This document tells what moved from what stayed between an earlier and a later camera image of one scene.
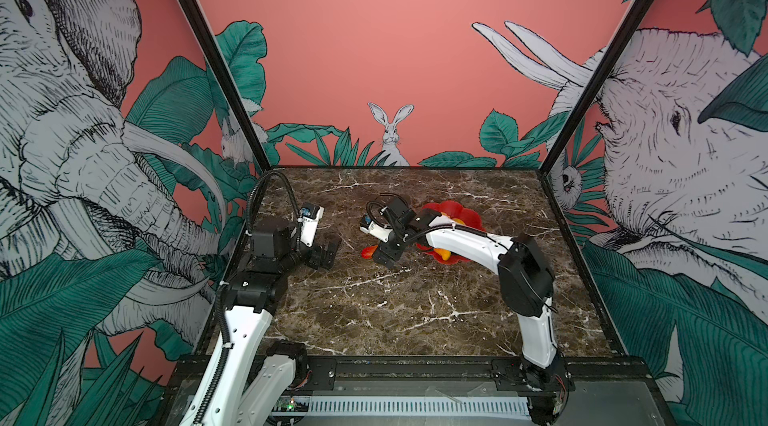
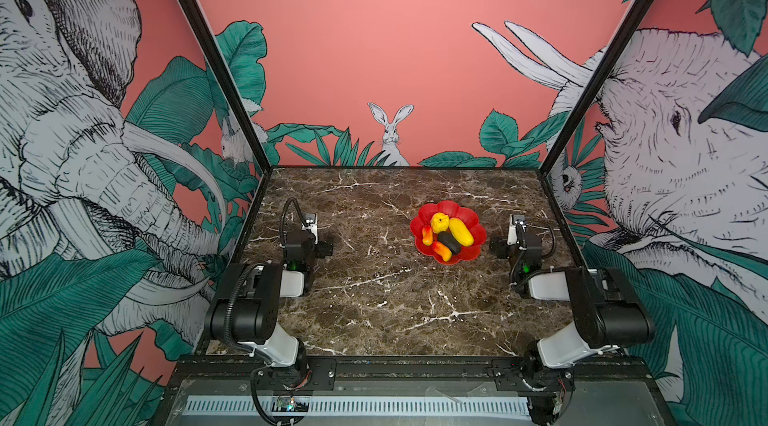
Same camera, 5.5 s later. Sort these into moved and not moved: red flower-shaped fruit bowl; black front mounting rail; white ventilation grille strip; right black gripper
Moved: right black gripper
Not moved: red flower-shaped fruit bowl; white ventilation grille strip; black front mounting rail
